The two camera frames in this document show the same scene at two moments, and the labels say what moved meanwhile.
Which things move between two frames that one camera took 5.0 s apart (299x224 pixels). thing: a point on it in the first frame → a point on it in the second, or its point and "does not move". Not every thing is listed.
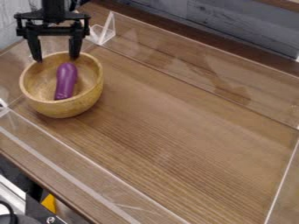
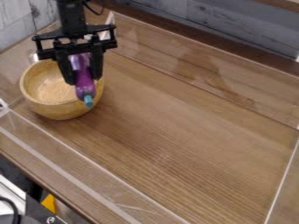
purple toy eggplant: (66, 80) → (82, 66)
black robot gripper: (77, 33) → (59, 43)
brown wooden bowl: (38, 86) does not move
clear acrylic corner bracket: (101, 34) does not move
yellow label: (50, 202) does not move
